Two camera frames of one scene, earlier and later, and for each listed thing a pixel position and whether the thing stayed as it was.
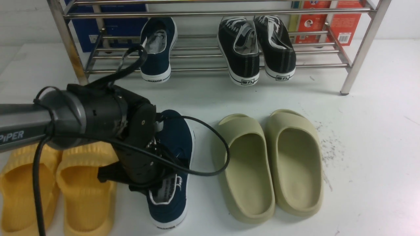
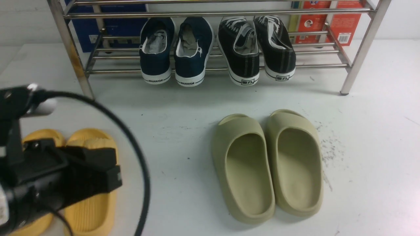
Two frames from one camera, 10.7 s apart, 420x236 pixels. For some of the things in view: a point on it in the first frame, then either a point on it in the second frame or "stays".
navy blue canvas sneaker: [166, 206] → [194, 48]
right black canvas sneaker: [278, 52] stays
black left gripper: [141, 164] → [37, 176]
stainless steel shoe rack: [111, 35] stays
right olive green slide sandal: [297, 163] stays
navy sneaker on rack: [158, 35] stays
